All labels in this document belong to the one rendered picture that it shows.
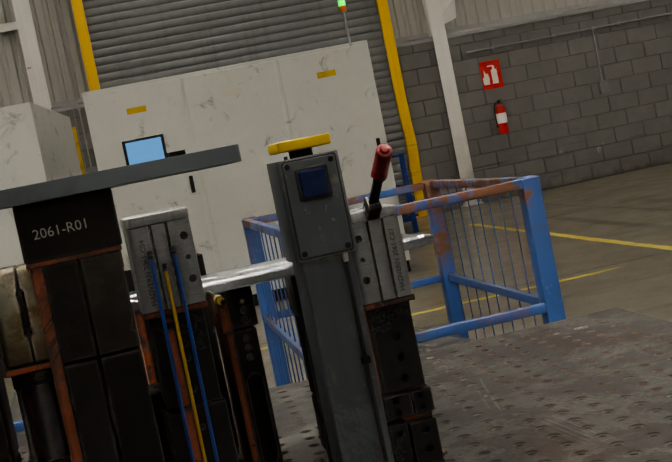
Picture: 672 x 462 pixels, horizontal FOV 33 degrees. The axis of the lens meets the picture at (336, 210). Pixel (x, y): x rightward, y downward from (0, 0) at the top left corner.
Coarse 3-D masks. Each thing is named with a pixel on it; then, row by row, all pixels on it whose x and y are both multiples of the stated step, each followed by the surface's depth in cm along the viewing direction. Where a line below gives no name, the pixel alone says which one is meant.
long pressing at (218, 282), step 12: (408, 240) 152; (420, 240) 152; (432, 240) 154; (252, 264) 164; (264, 264) 160; (276, 264) 158; (288, 264) 149; (204, 276) 160; (216, 276) 156; (228, 276) 153; (240, 276) 146; (252, 276) 147; (264, 276) 147; (276, 276) 147; (288, 276) 148; (204, 288) 145; (216, 288) 145; (228, 288) 146; (132, 300) 143
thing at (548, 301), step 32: (384, 192) 446; (448, 192) 429; (480, 192) 332; (256, 224) 389; (544, 224) 336; (256, 256) 428; (448, 256) 449; (544, 256) 336; (256, 288) 437; (448, 288) 449; (480, 288) 408; (512, 288) 378; (544, 288) 336; (448, 320) 454; (480, 320) 333; (512, 320) 335; (544, 320) 340
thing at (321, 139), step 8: (312, 136) 121; (320, 136) 121; (328, 136) 121; (272, 144) 123; (280, 144) 120; (288, 144) 120; (296, 144) 120; (304, 144) 120; (312, 144) 121; (320, 144) 121; (272, 152) 123; (280, 152) 120; (288, 152) 123; (296, 152) 122; (304, 152) 122; (312, 152) 123
